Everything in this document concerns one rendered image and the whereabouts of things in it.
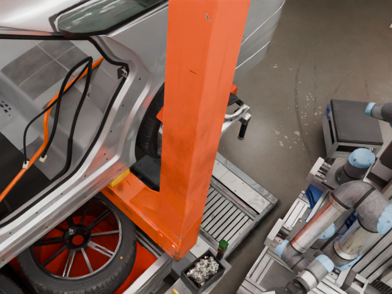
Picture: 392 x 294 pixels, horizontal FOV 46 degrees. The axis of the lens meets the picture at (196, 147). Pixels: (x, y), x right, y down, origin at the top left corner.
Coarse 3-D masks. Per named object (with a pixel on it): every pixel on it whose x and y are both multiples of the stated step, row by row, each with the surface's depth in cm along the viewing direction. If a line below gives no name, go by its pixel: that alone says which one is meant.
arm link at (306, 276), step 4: (300, 272) 179; (304, 272) 178; (308, 272) 177; (296, 276) 179; (300, 276) 177; (304, 276) 176; (308, 276) 176; (312, 276) 176; (304, 280) 175; (308, 280) 175; (312, 280) 176; (308, 284) 175; (312, 284) 175; (316, 284) 177; (312, 288) 176
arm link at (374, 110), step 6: (390, 102) 213; (366, 108) 248; (372, 108) 243; (378, 108) 229; (384, 108) 212; (390, 108) 208; (366, 114) 247; (372, 114) 243; (378, 114) 228; (384, 114) 212; (390, 114) 208; (384, 120) 245; (390, 120) 209
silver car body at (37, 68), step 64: (0, 0) 149; (64, 0) 161; (128, 0) 179; (256, 0) 249; (0, 64) 257; (64, 64) 257; (128, 64) 203; (256, 64) 310; (0, 128) 258; (64, 128) 237; (128, 128) 228; (0, 192) 232; (64, 192) 223; (0, 256) 208
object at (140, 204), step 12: (132, 180) 259; (108, 192) 261; (120, 192) 254; (132, 192) 255; (144, 192) 252; (156, 192) 246; (120, 204) 259; (132, 204) 251; (144, 204) 241; (156, 204) 238; (132, 216) 257; (144, 216) 247; (156, 216) 236; (144, 228) 255; (156, 228) 244; (156, 240) 252
